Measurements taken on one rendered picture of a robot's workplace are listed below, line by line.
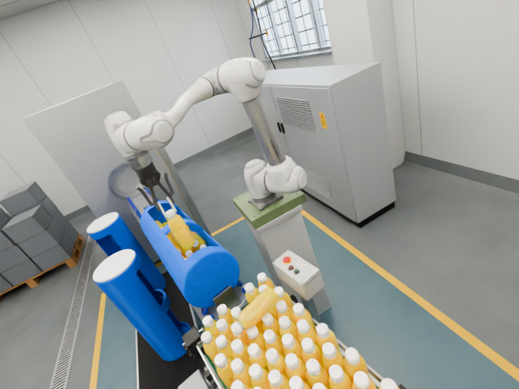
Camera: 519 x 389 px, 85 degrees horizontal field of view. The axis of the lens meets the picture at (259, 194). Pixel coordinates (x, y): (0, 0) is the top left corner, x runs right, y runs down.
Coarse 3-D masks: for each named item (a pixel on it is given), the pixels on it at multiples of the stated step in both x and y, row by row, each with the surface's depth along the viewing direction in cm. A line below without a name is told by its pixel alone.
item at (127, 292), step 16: (128, 272) 176; (112, 288) 174; (128, 288) 178; (144, 288) 185; (128, 304) 181; (144, 304) 186; (160, 304) 222; (144, 320) 190; (160, 320) 196; (176, 320) 232; (144, 336) 199; (160, 336) 199; (176, 336) 207; (160, 352) 208; (176, 352) 210
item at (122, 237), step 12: (108, 228) 239; (120, 228) 248; (96, 240) 252; (108, 240) 266; (120, 240) 248; (132, 240) 258; (108, 252) 263; (144, 252) 271; (144, 264) 267; (156, 276) 278; (156, 288) 277
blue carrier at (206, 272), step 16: (176, 208) 204; (144, 224) 183; (192, 224) 163; (160, 240) 155; (208, 240) 167; (160, 256) 154; (176, 256) 135; (192, 256) 128; (208, 256) 127; (224, 256) 131; (176, 272) 131; (192, 272) 124; (208, 272) 129; (224, 272) 134; (192, 288) 126; (208, 288) 131; (224, 288) 136; (192, 304) 128; (208, 304) 133
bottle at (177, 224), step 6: (174, 216) 122; (180, 216) 125; (168, 222) 122; (174, 222) 121; (180, 222) 123; (174, 228) 122; (180, 228) 123; (186, 228) 126; (174, 234) 125; (180, 234) 124; (186, 234) 126; (180, 240) 126; (186, 240) 126; (192, 240) 129; (186, 246) 127
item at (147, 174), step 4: (152, 164) 111; (144, 168) 109; (148, 168) 110; (152, 168) 111; (136, 172) 110; (140, 172) 109; (144, 172) 109; (148, 172) 110; (152, 172) 111; (156, 172) 114; (140, 176) 110; (144, 176) 110; (148, 176) 113; (152, 176) 114; (156, 176) 114; (160, 176) 115; (140, 180) 112; (144, 180) 112; (148, 180) 113; (152, 180) 114; (144, 184) 113; (152, 184) 114; (156, 184) 115
